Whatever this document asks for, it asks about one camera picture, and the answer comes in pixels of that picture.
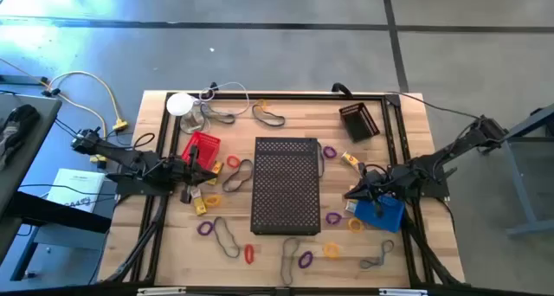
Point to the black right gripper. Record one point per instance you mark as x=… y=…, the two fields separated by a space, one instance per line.
x=389 y=183

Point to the purple spiral wrist coil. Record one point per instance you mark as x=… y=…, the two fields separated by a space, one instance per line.
x=199 y=229
x=327 y=219
x=324 y=152
x=300 y=261

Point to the white booklet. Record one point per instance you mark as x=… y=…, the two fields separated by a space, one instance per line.
x=73 y=183

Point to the blue-grey metal stand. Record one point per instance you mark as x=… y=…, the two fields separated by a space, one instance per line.
x=519 y=188

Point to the red-orange spiral wrist coil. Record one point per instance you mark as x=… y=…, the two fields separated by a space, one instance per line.
x=228 y=162
x=249 y=245

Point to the white mushroom table lamp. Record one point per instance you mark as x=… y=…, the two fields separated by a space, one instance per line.
x=181 y=104

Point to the red plastic basket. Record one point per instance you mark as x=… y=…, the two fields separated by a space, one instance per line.
x=208 y=146

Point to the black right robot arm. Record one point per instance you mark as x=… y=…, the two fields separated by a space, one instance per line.
x=433 y=162

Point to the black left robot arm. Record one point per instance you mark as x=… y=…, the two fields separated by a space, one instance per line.
x=130 y=157

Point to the yellow spiral wrist coil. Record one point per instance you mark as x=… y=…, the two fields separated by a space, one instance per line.
x=325 y=250
x=350 y=225
x=206 y=201

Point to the black aluminium table frame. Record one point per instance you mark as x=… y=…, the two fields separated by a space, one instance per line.
x=303 y=96

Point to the dark grey side table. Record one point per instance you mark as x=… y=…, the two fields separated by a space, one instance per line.
x=47 y=114

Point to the blue plastic basket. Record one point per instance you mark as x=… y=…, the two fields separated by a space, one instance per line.
x=389 y=220

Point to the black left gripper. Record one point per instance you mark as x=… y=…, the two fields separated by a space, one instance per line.
x=184 y=171

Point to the black perforated metal shelf riser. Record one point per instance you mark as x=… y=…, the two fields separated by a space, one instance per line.
x=285 y=183

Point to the black grey work glove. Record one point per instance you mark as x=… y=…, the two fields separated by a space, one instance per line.
x=19 y=118

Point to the black plastic basket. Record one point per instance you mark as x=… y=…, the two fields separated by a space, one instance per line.
x=359 y=123

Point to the small yellow crayon box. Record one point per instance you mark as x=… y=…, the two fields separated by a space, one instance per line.
x=349 y=158
x=213 y=180
x=200 y=207
x=351 y=207

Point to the silver metal bracket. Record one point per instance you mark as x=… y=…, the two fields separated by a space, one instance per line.
x=160 y=291
x=402 y=292

